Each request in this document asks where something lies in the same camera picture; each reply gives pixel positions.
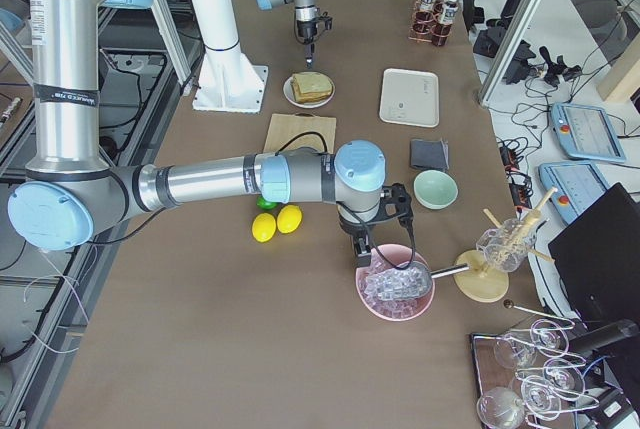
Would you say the cream rabbit tray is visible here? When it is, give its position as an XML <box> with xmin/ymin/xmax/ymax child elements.
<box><xmin>379</xmin><ymin>68</ymin><xmax>439</xmax><ymax>128</ymax></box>

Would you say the blue teach pendant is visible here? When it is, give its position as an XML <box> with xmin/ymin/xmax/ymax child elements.
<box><xmin>550</xmin><ymin>103</ymin><xmax>626</xmax><ymax>163</ymax></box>
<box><xmin>538</xmin><ymin>160</ymin><xmax>610</xmax><ymax>224</ymax></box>

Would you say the wine glass rack tray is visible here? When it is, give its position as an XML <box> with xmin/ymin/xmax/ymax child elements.
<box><xmin>470</xmin><ymin>316</ymin><xmax>599</xmax><ymax>428</ymax></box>

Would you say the tea bottle right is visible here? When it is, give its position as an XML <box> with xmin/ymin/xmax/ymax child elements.
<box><xmin>412</xmin><ymin>0</ymin><xmax>436</xmax><ymax>36</ymax></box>

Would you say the tea bottle front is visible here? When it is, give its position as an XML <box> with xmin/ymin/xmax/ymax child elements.
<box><xmin>431</xmin><ymin>0</ymin><xmax>459</xmax><ymax>47</ymax></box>

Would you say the bread slice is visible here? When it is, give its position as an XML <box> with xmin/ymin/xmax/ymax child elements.
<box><xmin>292</xmin><ymin>87</ymin><xmax>333</xmax><ymax>104</ymax></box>
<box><xmin>291</xmin><ymin>72</ymin><xmax>333</xmax><ymax>92</ymax></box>

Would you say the steel ice scoop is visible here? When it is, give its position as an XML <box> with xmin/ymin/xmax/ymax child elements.
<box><xmin>362</xmin><ymin>260</ymin><xmax>470</xmax><ymax>301</ymax></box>

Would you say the yellow lemon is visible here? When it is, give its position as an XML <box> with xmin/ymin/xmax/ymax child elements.
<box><xmin>276</xmin><ymin>204</ymin><xmax>303</xmax><ymax>234</ymax></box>
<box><xmin>251</xmin><ymin>212</ymin><xmax>277</xmax><ymax>243</ymax></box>

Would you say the green bowl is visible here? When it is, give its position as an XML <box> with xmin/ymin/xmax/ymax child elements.
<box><xmin>413</xmin><ymin>170</ymin><xmax>459</xmax><ymax>210</ymax></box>

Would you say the yellow lemon upper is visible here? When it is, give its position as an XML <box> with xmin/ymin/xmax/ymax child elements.
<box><xmin>276</xmin><ymin>204</ymin><xmax>303</xmax><ymax>234</ymax></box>

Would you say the copper wire bottle rack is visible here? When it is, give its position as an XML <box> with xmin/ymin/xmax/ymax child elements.
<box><xmin>409</xmin><ymin>0</ymin><xmax>459</xmax><ymax>47</ymax></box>

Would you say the pink ice bowl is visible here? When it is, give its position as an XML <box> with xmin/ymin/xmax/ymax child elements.
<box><xmin>355</xmin><ymin>244</ymin><xmax>435</xmax><ymax>321</ymax></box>

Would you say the blue teach pendant near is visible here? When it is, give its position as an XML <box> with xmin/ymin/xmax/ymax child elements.
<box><xmin>538</xmin><ymin>160</ymin><xmax>610</xmax><ymax>224</ymax></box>

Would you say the blue teach pendant far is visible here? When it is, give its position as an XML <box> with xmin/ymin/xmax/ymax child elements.
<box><xmin>550</xmin><ymin>103</ymin><xmax>626</xmax><ymax>163</ymax></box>

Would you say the white round plate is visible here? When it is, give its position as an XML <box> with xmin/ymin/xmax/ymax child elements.
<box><xmin>283</xmin><ymin>72</ymin><xmax>335</xmax><ymax>109</ymax></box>

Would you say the aluminium frame post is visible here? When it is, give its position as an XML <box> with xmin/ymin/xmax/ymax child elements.
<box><xmin>478</xmin><ymin>0</ymin><xmax>542</xmax><ymax>108</ymax></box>

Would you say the yellow lemon lower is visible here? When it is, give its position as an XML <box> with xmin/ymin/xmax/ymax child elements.
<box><xmin>251</xmin><ymin>212</ymin><xmax>277</xmax><ymax>243</ymax></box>

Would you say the green lime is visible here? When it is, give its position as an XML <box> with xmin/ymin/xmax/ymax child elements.
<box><xmin>256</xmin><ymin>195</ymin><xmax>279</xmax><ymax>211</ymax></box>

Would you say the black laptop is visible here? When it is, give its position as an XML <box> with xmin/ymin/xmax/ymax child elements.
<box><xmin>549</xmin><ymin>183</ymin><xmax>639</xmax><ymax>322</ymax></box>

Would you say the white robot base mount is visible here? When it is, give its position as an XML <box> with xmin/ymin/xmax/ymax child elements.
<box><xmin>191</xmin><ymin>0</ymin><xmax>268</xmax><ymax>114</ymax></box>

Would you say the grey folded cloth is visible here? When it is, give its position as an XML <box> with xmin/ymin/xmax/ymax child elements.
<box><xmin>409</xmin><ymin>139</ymin><xmax>449</xmax><ymax>172</ymax></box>

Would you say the glass pitcher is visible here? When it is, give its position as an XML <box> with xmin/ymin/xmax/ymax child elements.
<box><xmin>476</xmin><ymin>218</ymin><xmax>536</xmax><ymax>273</ymax></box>

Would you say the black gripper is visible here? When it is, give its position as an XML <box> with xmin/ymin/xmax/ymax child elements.
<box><xmin>295</xmin><ymin>12</ymin><xmax>333</xmax><ymax>68</ymax></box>
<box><xmin>338</xmin><ymin>183</ymin><xmax>413</xmax><ymax>268</ymax></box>

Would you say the wooden mug tree stand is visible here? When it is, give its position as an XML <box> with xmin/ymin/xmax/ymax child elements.
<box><xmin>454</xmin><ymin>187</ymin><xmax>557</xmax><ymax>303</ymax></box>

